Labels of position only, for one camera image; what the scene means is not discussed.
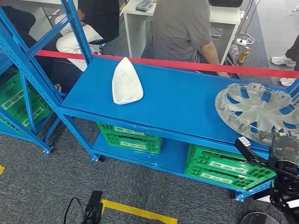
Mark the silver wheel hubcap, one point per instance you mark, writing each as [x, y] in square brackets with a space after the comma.
[257, 112]

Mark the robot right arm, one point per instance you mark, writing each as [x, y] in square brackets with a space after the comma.
[285, 185]

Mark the blue metal shelf rack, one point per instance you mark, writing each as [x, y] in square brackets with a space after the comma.
[27, 102]
[173, 95]

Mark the white plastic shell part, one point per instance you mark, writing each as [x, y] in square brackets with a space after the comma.
[126, 83]

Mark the red barrier belt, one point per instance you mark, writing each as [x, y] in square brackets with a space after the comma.
[163, 64]

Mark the green folding plastic crate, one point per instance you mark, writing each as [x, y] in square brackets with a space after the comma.
[9, 85]
[210, 154]
[112, 145]
[41, 112]
[105, 128]
[193, 174]

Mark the black office chair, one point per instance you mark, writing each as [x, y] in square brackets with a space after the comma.
[97, 41]

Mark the clear plastic case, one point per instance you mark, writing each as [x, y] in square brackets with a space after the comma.
[144, 5]

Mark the crumpled plastic bag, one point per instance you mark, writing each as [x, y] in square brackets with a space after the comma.
[233, 52]

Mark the golden bottle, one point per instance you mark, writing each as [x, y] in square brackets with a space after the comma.
[243, 55]

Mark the white power strip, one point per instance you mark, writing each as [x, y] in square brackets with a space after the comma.
[244, 41]

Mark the black device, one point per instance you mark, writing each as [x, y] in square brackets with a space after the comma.
[226, 2]

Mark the thin metal pole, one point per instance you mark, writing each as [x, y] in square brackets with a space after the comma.
[244, 20]

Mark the chrome stanchion post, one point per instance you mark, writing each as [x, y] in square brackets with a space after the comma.
[257, 219]

